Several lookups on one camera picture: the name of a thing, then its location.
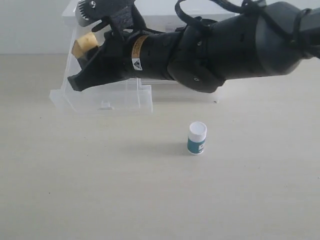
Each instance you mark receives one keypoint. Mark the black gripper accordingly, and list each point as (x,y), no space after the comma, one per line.
(111,62)

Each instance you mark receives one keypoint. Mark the yellow cheese wedge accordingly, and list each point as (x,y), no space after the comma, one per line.
(84,44)

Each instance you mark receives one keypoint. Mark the clear drawer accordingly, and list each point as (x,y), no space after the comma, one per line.
(121,98)

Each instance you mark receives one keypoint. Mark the white teal pill bottle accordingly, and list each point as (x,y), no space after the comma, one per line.
(197,135)

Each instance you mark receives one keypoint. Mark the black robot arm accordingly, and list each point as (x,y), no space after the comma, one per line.
(261,40)

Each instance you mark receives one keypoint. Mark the white plastic drawer cabinet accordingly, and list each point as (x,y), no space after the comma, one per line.
(162,17)

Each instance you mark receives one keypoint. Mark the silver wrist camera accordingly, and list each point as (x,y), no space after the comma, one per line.
(88,12)

